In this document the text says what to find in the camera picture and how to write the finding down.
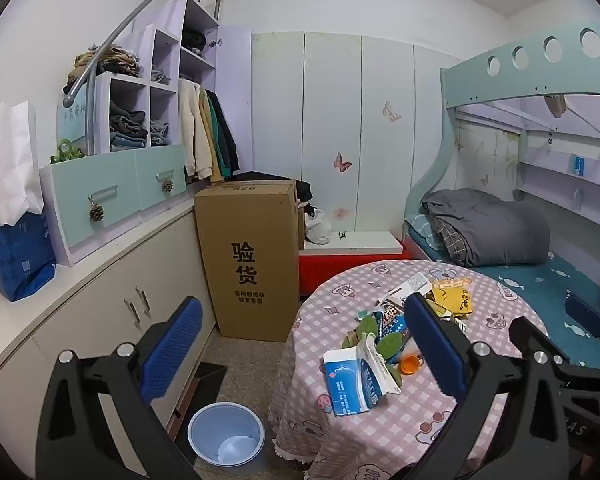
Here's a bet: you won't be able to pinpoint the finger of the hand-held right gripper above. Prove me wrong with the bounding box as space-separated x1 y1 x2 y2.
509 314 600 401
565 294 600 370

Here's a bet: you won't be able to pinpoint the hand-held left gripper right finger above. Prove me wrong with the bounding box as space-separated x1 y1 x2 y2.
395 291 573 480

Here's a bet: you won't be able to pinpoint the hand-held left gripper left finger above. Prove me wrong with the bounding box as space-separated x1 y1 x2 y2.
36 296 204 480

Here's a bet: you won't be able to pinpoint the orange bottle cap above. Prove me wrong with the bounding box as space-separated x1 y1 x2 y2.
397 354 426 376

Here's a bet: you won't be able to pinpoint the green leaf-shaped wrapper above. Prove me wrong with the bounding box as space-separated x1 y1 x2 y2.
342 316 381 351
375 332 407 365

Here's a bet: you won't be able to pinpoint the yellow packet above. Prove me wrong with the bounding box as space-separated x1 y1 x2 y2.
426 280 475 320

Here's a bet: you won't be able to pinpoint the blue brown snack wrapper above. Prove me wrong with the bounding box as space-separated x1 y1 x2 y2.
372 300 412 343

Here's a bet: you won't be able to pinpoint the white grey carton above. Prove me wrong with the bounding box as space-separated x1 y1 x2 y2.
377 272 433 307

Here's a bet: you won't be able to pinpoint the blue plastic bin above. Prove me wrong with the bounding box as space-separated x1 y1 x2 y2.
187 402 266 463

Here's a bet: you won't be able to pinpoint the blue white carton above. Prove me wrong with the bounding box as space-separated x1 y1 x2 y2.
322 347 381 417

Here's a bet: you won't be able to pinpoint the teal bed sheet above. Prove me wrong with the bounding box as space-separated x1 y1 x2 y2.
405 212 600 368

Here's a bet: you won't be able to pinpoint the beige low cabinet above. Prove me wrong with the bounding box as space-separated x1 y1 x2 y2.
0 195 218 480

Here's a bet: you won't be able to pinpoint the plaid blanket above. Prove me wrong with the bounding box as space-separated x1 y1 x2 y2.
437 220 470 262

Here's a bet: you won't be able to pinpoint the pink checked tablecloth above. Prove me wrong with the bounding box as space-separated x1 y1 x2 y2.
269 259 551 480

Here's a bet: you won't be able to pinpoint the grey quilt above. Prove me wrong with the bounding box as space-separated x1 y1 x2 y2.
421 189 551 268

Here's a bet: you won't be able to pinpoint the tall cardboard box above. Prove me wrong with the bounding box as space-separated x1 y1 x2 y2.
194 180 301 343

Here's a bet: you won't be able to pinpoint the red white step platform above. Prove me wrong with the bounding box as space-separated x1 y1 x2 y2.
299 230 417 297

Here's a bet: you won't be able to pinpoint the blue striped pillow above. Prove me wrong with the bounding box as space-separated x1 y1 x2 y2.
405 212 446 251

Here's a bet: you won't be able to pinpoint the lilac bed shelf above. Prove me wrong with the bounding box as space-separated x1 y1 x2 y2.
515 127 600 237

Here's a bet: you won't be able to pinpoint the white drawer unit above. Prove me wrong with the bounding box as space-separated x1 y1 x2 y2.
39 144 188 267

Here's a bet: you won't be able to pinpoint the white plastic bag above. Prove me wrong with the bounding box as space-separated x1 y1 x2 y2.
304 205 335 247

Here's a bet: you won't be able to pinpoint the large mint drawer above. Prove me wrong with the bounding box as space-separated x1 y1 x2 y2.
52 154 143 250

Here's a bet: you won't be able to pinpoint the small mint drawer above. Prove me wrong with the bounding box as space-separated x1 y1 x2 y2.
134 145 187 211

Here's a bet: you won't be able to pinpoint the blue shopping bag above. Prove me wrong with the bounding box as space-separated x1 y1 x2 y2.
0 212 57 303

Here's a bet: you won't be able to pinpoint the green hanging garment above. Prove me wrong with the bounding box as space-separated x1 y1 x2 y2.
207 91 233 181

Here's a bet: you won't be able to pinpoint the black cloth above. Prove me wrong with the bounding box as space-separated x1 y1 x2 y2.
230 171 315 207

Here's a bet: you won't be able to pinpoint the folded jeans stack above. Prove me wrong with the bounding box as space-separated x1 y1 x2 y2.
109 110 148 151

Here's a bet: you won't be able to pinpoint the dark hanging jacket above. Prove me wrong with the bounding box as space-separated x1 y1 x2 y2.
215 91 241 173

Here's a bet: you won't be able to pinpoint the green plastic ornament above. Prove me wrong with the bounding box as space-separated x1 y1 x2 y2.
50 139 84 165

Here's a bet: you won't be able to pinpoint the cream hanging jacket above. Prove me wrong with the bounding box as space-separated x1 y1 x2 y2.
178 77 213 181

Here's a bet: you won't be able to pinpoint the white paper bag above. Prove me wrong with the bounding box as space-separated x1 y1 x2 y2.
0 101 46 227

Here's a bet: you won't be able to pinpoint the mint bunk bed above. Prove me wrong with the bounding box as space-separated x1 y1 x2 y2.
402 25 600 376

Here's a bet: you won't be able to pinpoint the mint sign board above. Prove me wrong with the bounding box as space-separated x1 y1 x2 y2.
56 87 92 148

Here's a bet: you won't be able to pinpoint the lilac wardrobe door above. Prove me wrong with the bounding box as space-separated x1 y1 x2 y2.
215 24 253 176

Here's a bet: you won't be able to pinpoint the white wardrobe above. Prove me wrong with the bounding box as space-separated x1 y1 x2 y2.
250 32 447 235

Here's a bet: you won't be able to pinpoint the brown clothes pile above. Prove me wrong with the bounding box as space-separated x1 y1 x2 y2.
67 45 143 93

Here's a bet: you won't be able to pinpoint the lilac cubby shelf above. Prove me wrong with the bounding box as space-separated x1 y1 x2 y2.
92 0 221 156

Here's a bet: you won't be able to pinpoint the dark folded clothes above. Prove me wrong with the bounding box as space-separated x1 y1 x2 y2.
181 30 207 55

